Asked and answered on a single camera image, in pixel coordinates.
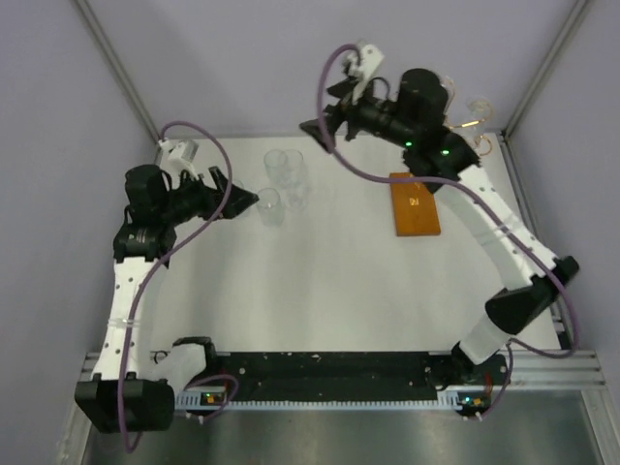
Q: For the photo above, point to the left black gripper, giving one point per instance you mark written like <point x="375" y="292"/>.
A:
<point x="208" y="196"/>

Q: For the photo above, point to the left aluminium frame post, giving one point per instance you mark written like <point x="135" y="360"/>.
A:
<point x="115" y="66"/>

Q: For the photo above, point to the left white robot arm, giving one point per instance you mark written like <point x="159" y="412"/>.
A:
<point x="128" y="390"/>

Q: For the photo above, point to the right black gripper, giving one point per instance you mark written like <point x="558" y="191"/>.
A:
<point x="351" y="110"/>

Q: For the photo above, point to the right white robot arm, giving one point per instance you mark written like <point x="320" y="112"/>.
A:
<point x="532" y="276"/>

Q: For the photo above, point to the grey slotted cable duct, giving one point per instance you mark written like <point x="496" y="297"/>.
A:
<point x="196" y="400"/>

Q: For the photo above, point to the aluminium frame post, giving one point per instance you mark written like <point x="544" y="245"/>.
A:
<point x="560" y="44"/>
<point x="115" y="66"/>

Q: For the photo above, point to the right aluminium frame post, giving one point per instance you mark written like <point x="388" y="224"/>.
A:
<point x="560" y="44"/>

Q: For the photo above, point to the gold wire glass rack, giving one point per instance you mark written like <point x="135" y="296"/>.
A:
<point x="458" y="122"/>

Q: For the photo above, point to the orange wooden rack base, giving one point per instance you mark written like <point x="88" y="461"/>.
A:
<point x="414" y="210"/>

